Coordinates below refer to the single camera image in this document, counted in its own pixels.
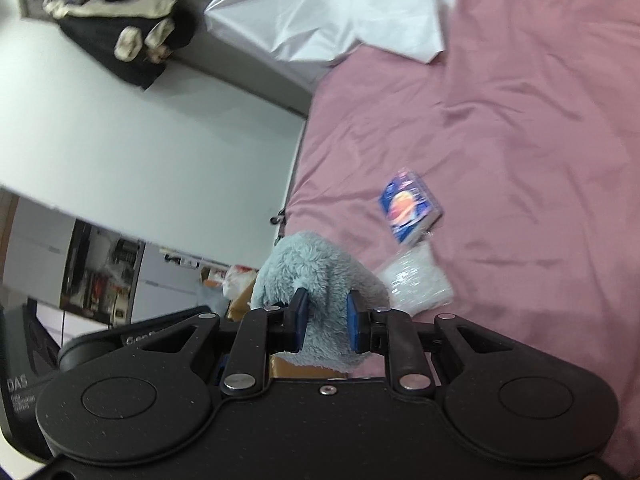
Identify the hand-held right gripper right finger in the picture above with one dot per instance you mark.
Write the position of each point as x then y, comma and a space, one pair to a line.
354, 325

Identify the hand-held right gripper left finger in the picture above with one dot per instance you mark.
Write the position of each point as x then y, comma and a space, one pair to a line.
300, 320

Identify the brown cardboard box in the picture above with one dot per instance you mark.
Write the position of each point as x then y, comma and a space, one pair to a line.
310, 371

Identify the grey plush paw pink heart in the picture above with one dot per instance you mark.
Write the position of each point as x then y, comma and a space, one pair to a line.
320, 270

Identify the white plastic bag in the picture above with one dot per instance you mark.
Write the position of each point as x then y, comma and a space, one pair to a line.
239, 277

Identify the clear bag of white beads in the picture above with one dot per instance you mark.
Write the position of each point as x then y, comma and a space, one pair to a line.
417, 282

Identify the grey plastic bag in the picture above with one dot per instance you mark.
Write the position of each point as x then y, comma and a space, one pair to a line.
212, 297

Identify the white cabinet with open shelf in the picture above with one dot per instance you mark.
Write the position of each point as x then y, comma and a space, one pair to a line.
100, 270

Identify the pink bed sheet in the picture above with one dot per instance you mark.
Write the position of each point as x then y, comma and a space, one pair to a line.
525, 135

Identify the white draped sheet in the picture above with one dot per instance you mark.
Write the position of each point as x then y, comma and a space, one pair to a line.
310, 10

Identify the black hanging clothes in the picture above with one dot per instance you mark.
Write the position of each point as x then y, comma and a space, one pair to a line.
125, 35

